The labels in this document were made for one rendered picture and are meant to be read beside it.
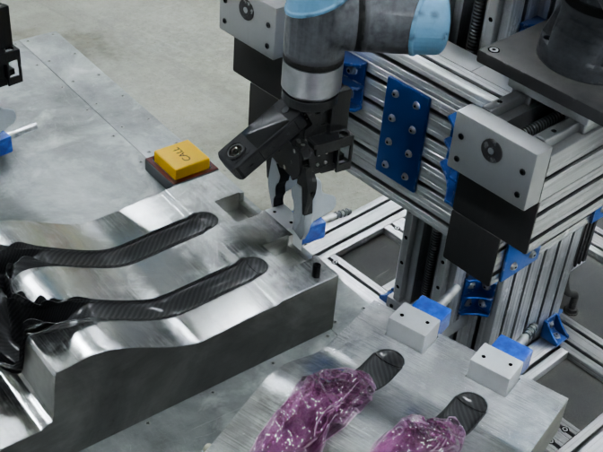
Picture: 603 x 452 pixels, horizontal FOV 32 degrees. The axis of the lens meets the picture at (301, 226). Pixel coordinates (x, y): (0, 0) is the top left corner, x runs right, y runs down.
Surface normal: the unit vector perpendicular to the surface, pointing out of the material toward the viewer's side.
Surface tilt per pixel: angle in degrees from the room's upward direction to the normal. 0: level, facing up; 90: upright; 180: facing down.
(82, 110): 0
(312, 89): 90
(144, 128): 0
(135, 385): 90
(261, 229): 0
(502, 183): 90
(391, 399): 26
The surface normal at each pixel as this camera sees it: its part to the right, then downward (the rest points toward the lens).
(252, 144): -0.38, -0.53
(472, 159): -0.73, 0.37
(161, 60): 0.07, -0.79
